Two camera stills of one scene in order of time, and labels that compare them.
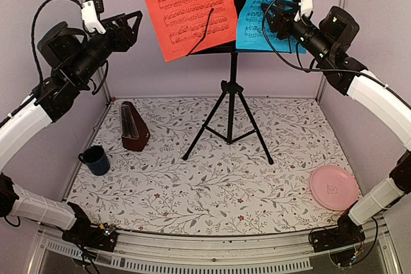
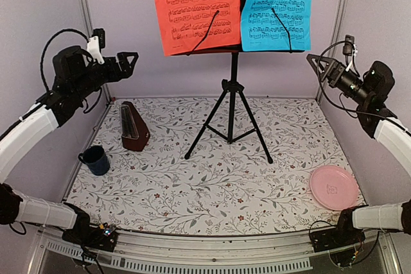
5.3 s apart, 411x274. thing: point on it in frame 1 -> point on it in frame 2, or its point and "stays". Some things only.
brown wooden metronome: [135, 134] stays
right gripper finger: [280, 6] -> [322, 63]
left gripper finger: [133, 33] -> [126, 61]
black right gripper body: [284, 20] -> [336, 81]
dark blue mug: [96, 160] stays
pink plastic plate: [334, 188] stays
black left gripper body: [119, 43] -> [113, 74]
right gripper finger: [271, 17] -> [321, 65]
